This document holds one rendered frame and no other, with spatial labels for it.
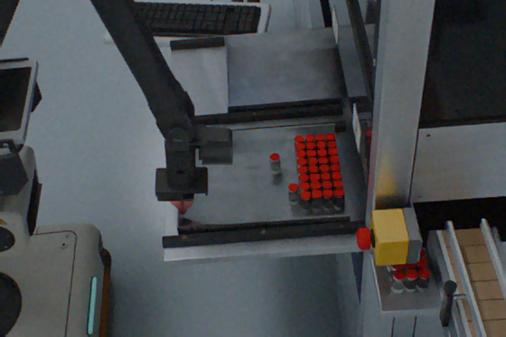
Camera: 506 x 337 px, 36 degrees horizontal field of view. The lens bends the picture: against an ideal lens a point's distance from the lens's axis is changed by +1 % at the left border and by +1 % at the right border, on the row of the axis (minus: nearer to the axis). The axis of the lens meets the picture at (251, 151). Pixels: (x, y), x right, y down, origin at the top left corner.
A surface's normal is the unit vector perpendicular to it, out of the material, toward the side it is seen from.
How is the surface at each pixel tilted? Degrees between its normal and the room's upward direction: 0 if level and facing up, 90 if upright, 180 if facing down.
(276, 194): 0
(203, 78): 0
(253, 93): 0
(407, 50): 90
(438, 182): 90
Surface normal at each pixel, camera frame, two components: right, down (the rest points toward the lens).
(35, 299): -0.07, -0.69
